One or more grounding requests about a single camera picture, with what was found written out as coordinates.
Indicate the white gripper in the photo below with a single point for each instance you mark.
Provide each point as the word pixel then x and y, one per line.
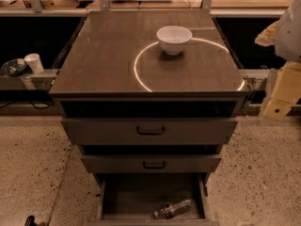
pixel 290 35

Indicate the clear plastic water bottle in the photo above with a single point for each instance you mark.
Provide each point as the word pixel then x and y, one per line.
pixel 171 210

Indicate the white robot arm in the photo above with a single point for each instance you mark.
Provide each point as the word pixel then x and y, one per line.
pixel 285 35

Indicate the brown drawer cabinet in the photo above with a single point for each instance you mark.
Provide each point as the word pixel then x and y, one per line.
pixel 116 70

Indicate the open bottom drawer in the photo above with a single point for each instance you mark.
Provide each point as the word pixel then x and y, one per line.
pixel 131 199

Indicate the white ceramic bowl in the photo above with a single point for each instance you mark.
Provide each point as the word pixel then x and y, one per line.
pixel 173 39

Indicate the white paper cup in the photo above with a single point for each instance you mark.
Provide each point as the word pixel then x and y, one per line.
pixel 33 61

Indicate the dark blue plate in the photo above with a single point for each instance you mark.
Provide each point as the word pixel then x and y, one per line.
pixel 14 67

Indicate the dark object at bottom edge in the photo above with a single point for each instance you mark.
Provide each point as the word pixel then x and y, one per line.
pixel 30 221

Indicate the middle drawer with handle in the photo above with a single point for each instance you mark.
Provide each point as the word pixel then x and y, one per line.
pixel 151 163

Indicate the drawer with handle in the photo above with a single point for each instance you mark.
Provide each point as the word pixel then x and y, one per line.
pixel 151 163
pixel 149 132

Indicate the top drawer with handle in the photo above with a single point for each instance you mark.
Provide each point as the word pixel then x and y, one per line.
pixel 149 132

